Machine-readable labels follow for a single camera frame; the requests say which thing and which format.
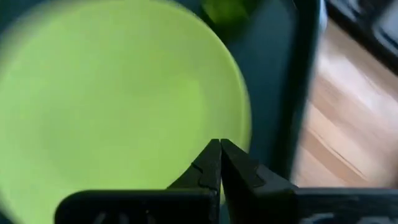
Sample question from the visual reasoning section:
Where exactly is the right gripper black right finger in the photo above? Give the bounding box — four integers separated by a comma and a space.
220, 139, 298, 224

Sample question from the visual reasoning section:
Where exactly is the dark green plastic tray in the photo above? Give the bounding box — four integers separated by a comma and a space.
0, 0, 323, 187

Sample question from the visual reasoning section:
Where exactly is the lime green plate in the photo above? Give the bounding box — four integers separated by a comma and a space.
0, 0, 252, 224

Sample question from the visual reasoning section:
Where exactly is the black aluminium table frame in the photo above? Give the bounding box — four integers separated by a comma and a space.
325, 0, 398, 75

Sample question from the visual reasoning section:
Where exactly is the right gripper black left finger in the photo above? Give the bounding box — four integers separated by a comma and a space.
167, 139, 222, 194

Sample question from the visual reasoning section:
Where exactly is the green glass cup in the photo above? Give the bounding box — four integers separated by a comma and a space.
200, 0, 259, 32

